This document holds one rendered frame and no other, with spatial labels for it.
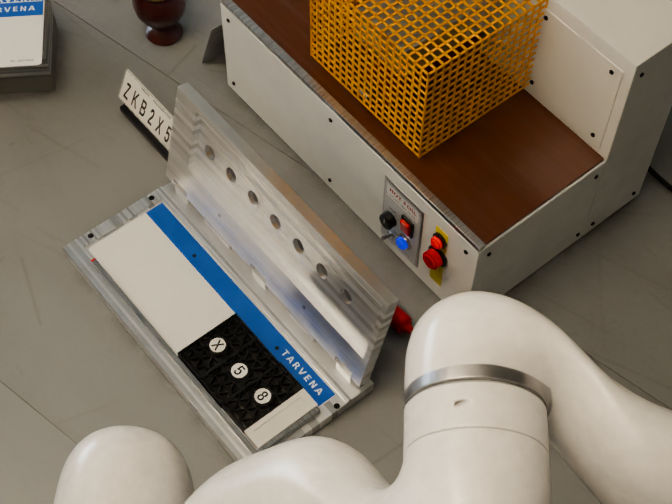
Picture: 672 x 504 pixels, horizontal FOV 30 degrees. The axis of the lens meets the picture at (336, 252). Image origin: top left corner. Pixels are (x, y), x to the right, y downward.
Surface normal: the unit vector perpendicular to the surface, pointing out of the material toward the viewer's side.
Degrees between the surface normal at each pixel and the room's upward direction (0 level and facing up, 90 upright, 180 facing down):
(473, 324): 11
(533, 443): 43
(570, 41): 90
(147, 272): 0
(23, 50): 0
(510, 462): 17
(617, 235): 0
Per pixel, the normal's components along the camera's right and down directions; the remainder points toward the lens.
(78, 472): -0.57, -0.51
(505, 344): 0.26, -0.50
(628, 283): 0.01, -0.54
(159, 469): 0.64, -0.48
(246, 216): -0.75, 0.39
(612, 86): -0.77, 0.53
